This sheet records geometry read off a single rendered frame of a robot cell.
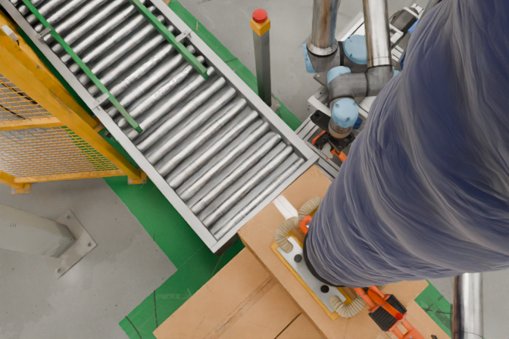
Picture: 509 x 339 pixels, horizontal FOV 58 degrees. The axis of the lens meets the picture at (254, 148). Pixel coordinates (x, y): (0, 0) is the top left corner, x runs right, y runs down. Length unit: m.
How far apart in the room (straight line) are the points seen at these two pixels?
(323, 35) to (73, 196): 2.01
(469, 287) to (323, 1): 0.97
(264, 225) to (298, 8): 2.01
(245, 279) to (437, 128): 2.00
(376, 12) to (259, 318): 1.45
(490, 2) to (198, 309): 2.15
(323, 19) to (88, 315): 2.17
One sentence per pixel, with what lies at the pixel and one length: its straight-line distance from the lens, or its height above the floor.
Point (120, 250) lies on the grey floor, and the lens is 2.98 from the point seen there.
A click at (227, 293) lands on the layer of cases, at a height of 0.54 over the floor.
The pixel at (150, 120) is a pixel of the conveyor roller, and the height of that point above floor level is 0.55.
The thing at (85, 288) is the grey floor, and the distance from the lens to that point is 3.03.
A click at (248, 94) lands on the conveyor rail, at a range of 2.44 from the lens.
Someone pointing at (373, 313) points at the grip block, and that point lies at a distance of 1.62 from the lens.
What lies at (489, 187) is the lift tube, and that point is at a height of 2.52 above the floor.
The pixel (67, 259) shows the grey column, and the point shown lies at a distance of 3.08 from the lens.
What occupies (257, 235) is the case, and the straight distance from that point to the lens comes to 1.75.
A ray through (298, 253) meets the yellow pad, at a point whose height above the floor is 1.10.
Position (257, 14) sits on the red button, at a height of 1.04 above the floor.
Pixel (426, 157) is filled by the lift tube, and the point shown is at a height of 2.50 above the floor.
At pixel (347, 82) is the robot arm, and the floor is 1.54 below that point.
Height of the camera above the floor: 2.81
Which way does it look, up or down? 72 degrees down
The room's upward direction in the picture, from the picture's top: 9 degrees counter-clockwise
